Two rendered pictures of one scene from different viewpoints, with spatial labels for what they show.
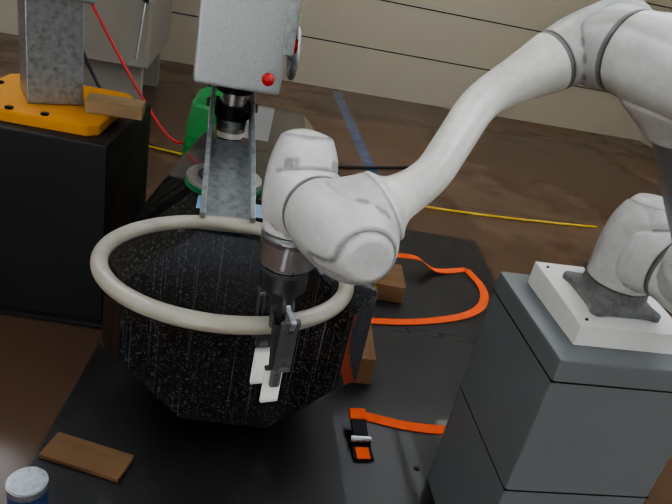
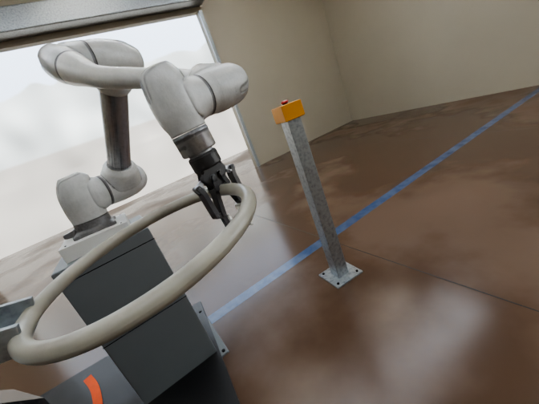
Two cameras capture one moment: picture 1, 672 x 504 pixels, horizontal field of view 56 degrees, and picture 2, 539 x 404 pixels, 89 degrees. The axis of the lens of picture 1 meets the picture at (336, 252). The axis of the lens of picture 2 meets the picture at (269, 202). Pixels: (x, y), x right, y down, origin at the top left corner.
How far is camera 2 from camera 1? 127 cm
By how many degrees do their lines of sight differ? 93
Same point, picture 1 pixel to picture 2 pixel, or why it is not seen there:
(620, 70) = (109, 59)
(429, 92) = not seen: outside the picture
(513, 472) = not seen: hidden behind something
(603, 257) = (87, 206)
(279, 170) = (184, 79)
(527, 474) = not seen: hidden behind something
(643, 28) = (99, 42)
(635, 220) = (80, 181)
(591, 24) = (74, 46)
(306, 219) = (230, 74)
